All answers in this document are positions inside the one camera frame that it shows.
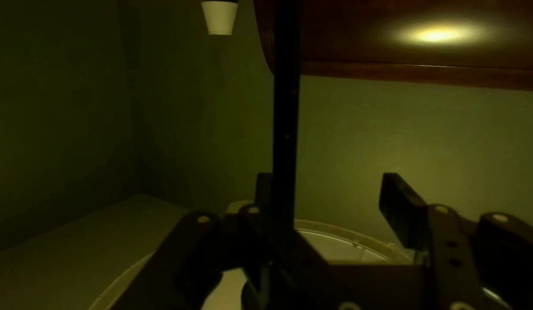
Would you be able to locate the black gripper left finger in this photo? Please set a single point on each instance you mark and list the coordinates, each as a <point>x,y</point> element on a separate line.
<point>264,191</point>

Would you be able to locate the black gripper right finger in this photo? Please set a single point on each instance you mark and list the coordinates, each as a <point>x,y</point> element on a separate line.
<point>402,208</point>

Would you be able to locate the table lamp with black base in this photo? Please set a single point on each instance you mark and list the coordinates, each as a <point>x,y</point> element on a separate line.
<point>458,264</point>

